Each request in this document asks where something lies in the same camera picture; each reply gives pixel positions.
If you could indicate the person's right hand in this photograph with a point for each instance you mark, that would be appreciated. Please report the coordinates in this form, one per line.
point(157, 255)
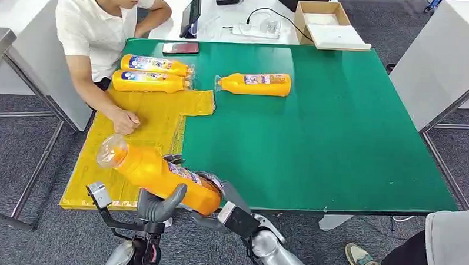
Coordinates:
point(125, 122)

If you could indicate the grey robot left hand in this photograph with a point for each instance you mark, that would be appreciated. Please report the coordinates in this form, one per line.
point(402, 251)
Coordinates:
point(153, 208)

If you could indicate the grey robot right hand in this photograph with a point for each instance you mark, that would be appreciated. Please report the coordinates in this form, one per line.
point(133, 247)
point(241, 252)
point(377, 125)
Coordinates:
point(232, 194)

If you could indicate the orange drink bottle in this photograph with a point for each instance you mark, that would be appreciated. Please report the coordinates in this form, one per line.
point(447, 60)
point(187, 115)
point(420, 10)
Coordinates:
point(155, 64)
point(236, 86)
point(158, 179)
point(146, 83)

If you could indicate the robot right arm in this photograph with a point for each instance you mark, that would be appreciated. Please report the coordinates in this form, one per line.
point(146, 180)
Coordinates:
point(277, 258)

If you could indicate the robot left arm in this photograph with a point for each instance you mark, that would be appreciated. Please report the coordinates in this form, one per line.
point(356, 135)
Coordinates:
point(117, 258)

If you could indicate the yellow plastic sheet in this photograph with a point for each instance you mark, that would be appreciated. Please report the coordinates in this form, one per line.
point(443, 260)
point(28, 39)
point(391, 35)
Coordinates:
point(157, 117)

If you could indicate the dark smartphone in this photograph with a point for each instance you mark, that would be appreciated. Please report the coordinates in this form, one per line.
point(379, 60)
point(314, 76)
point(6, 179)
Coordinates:
point(181, 48)

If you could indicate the person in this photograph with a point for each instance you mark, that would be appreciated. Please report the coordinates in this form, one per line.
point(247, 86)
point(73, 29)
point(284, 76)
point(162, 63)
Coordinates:
point(449, 248)
point(93, 29)

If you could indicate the white table foot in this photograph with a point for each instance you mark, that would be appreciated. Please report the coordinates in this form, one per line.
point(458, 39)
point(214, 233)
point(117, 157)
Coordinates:
point(334, 222)

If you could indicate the green table mat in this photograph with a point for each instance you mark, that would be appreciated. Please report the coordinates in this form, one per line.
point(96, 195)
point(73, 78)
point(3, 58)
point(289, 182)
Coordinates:
point(336, 131)

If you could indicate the black tablet on stand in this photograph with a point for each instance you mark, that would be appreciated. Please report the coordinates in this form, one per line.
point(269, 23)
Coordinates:
point(191, 13)

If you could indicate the white power strip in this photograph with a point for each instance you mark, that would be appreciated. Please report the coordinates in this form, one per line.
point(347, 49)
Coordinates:
point(253, 30)

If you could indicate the open cardboard box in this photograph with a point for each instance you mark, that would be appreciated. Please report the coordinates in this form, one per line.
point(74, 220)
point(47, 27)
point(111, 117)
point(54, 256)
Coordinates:
point(337, 37)

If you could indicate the white pad in box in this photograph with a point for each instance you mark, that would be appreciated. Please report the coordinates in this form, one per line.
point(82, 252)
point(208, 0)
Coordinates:
point(320, 19)

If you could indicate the black case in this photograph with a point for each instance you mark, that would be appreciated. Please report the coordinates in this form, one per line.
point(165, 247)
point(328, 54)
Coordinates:
point(295, 0)

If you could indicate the blue object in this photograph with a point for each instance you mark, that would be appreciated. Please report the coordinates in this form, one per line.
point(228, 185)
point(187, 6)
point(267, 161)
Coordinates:
point(433, 3)

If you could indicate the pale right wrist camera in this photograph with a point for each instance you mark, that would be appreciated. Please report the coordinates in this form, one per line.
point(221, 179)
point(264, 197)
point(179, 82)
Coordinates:
point(239, 221)

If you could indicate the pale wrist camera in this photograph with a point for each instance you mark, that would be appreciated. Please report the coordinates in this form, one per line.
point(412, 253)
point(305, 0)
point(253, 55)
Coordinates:
point(98, 195)
point(239, 221)

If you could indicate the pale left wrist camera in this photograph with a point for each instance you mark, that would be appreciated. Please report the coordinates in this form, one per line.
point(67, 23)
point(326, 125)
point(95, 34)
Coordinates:
point(98, 195)

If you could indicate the white desk with steel frame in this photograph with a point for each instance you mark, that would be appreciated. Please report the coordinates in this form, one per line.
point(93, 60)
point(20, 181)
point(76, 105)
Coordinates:
point(439, 64)
point(38, 58)

